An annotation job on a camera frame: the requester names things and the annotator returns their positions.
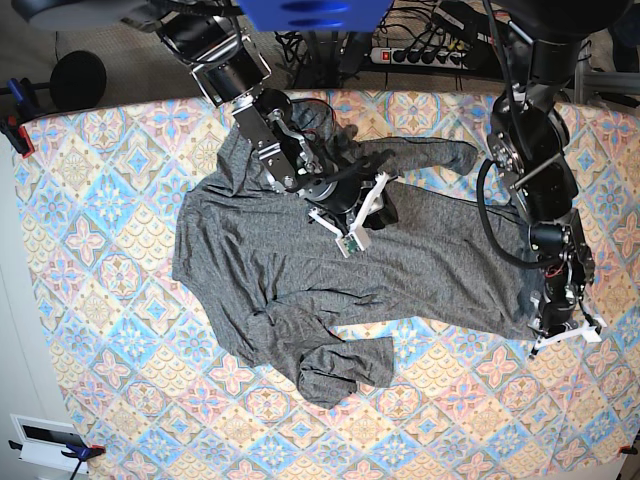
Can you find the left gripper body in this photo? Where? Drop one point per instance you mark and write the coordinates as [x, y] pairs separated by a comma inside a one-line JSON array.
[[554, 322]]

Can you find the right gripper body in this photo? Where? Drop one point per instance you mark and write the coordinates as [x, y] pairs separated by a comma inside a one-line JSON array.
[[350, 207]]

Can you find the grey t-shirt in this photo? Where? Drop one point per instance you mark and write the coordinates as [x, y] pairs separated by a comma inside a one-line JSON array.
[[274, 286]]

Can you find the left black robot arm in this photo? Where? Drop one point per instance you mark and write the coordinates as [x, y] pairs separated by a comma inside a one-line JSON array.
[[538, 52]]

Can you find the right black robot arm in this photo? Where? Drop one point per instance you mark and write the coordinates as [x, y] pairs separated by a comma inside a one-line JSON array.
[[227, 67]]

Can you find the black power strip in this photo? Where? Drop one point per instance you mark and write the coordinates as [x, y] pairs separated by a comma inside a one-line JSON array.
[[442, 57]]

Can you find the patterned colourful tablecloth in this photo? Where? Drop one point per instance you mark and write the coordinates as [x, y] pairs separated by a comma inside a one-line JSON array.
[[141, 373]]

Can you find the black round stool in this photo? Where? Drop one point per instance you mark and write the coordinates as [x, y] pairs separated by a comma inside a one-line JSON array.
[[78, 81]]

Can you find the red blue table clamp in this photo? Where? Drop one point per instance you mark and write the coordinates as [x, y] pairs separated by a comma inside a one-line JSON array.
[[27, 107]]

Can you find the orange blue corner clamp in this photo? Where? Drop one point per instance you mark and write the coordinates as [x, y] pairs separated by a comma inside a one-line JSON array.
[[68, 457]]

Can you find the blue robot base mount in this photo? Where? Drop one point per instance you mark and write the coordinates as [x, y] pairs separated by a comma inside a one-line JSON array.
[[315, 15]]

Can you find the white wall outlet box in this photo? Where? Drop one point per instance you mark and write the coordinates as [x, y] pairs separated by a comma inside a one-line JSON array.
[[43, 442]]

